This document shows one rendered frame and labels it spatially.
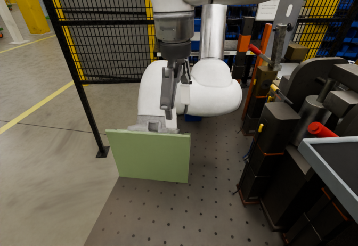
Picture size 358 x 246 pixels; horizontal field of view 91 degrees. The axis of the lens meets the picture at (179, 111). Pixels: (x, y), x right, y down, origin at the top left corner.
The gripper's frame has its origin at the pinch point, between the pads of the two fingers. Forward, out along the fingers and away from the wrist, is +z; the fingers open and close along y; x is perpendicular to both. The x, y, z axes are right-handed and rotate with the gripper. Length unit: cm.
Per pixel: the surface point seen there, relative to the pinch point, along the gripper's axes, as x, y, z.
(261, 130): 23.1, 0.4, 2.2
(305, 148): 24.5, 21.7, -11.3
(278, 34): 27.4, -34.6, -16.1
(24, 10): -625, -404, -23
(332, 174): 26.1, 25.6, -11.6
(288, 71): 38, -50, 2
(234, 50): 12, -65, -3
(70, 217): -84, 4, 98
